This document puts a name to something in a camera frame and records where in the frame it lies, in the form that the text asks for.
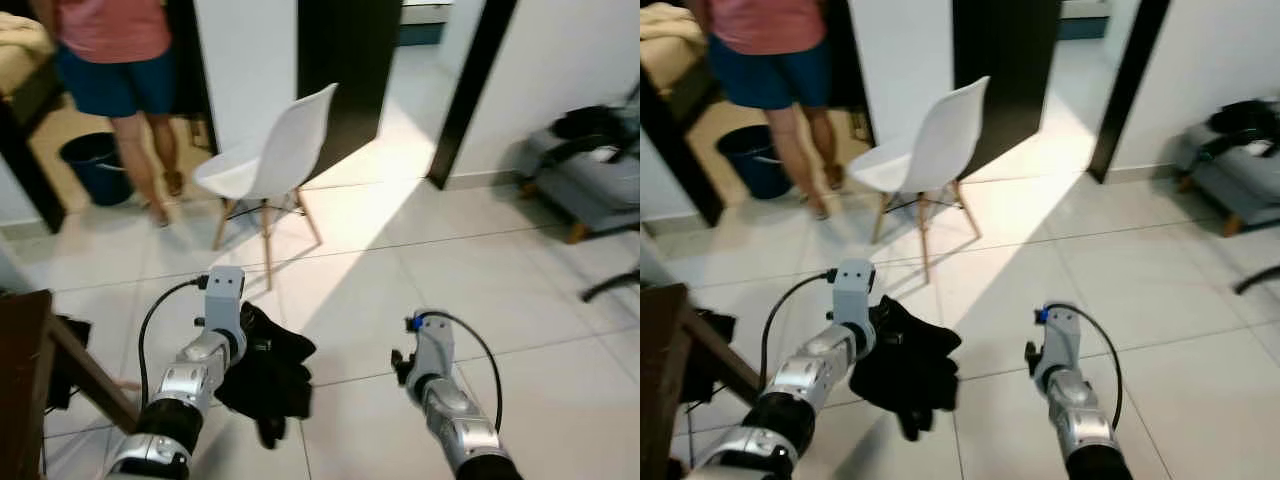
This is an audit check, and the white plastic chair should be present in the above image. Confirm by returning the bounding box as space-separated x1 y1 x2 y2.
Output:
192 83 339 291
848 75 991 284

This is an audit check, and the grey ottoman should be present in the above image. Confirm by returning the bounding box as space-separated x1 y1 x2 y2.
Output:
515 105 641 246
1175 100 1280 239

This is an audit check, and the black soft bag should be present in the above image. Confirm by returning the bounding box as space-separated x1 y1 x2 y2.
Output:
548 105 641 166
1205 98 1280 161

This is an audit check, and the dark blue bucket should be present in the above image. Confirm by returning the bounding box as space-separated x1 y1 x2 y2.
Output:
58 132 136 208
715 125 791 201

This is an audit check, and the person in pink shirt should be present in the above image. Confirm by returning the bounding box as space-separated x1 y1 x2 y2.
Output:
30 0 191 229
690 0 851 221

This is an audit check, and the beige blanket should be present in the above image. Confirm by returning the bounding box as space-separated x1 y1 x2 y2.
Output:
0 12 61 101
640 3 711 96

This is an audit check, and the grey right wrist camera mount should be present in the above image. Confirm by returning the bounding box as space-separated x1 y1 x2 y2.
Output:
1040 305 1083 373
412 312 456 381

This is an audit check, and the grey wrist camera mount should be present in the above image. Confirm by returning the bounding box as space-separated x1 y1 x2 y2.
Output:
832 258 878 331
1040 305 1083 373
412 312 456 381
203 265 247 336

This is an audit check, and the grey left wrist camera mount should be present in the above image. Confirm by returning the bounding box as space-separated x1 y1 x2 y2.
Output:
832 258 878 331
203 265 247 336

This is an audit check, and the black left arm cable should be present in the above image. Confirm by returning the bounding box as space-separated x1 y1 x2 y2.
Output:
138 275 211 406
758 268 839 396

